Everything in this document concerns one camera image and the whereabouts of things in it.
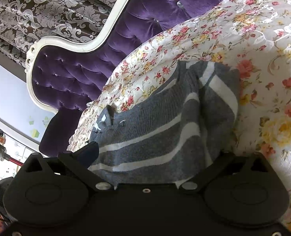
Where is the green wall sticker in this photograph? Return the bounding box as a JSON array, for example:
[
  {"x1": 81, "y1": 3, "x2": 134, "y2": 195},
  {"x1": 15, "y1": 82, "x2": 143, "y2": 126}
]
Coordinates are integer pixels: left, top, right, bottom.
[{"x1": 29, "y1": 115, "x2": 50, "y2": 138}]

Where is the grey white striped cardigan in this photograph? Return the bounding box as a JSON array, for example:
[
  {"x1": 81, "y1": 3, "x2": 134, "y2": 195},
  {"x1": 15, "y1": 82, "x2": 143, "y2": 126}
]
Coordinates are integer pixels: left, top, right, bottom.
[{"x1": 88, "y1": 60, "x2": 242, "y2": 190}]

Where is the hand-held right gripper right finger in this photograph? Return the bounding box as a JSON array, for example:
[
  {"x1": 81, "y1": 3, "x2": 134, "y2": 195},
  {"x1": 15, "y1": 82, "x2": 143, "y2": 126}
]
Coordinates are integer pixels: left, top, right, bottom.
[{"x1": 181, "y1": 152, "x2": 277, "y2": 193}]

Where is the floral quilted blanket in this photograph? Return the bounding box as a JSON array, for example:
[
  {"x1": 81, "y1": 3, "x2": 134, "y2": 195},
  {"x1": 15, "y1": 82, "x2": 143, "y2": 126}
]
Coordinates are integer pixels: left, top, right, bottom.
[{"x1": 67, "y1": 0, "x2": 291, "y2": 236}]

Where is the brown silver damask curtain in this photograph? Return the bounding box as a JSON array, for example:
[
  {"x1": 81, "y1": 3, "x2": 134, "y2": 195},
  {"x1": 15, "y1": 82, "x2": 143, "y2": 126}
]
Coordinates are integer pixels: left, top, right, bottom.
[{"x1": 0, "y1": 0, "x2": 129, "y2": 67}]

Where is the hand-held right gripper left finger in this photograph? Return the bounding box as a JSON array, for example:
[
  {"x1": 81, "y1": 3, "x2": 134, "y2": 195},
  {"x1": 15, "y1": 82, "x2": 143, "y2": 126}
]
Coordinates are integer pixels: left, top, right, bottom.
[{"x1": 15, "y1": 141, "x2": 112, "y2": 193}]

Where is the purple tufted sofa white frame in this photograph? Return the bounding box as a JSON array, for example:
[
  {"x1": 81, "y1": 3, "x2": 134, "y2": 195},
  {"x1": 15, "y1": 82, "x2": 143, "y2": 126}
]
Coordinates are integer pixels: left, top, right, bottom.
[{"x1": 25, "y1": 0, "x2": 249, "y2": 158}]

